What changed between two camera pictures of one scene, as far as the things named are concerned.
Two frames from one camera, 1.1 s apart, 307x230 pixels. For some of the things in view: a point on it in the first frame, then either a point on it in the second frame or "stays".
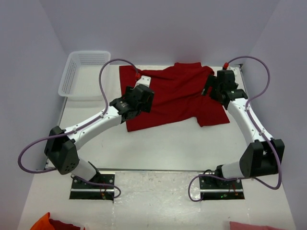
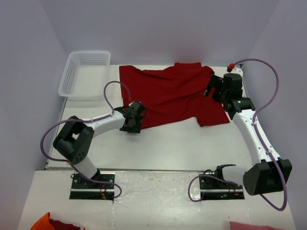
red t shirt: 178,97 stays
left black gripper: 147,106 -> 135,129
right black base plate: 214,188 stays
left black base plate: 83,190 stays
